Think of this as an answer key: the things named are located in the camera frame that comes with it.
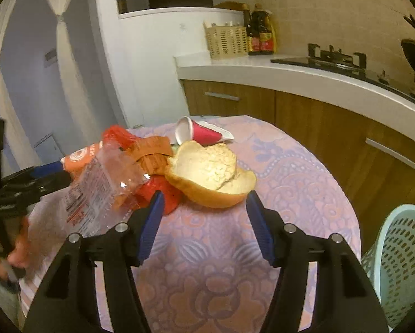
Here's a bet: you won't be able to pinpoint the wooden base cabinets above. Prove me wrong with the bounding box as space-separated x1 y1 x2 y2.
182 80 415 251

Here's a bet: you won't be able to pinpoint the beige woven basket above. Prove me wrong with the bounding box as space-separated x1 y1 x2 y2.
204 22 248 60

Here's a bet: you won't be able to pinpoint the black gas stove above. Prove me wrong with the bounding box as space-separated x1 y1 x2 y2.
271 44 415 103

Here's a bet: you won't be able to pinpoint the white curtain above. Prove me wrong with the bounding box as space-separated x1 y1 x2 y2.
0 0 101 168

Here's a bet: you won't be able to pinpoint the clear printed plastic bag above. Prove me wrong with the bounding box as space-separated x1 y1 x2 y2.
61 141 149 238

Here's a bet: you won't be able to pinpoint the dark sauce bottle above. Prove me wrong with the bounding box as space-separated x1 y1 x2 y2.
242 4 260 56

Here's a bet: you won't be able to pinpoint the orange snack packet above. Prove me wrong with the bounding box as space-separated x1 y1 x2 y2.
126 136 174 175

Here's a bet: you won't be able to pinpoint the person's left hand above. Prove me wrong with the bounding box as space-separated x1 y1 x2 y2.
0 216 30 281

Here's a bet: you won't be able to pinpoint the white kitchen countertop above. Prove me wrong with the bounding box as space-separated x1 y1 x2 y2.
174 52 415 141

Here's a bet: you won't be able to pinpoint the pink paper cup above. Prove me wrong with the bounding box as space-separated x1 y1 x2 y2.
174 117 235 146

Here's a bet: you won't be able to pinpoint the red plastic bag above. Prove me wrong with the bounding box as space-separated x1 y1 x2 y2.
102 125 183 215

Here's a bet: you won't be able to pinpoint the light blue trash basket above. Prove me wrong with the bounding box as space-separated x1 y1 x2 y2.
361 204 415 330

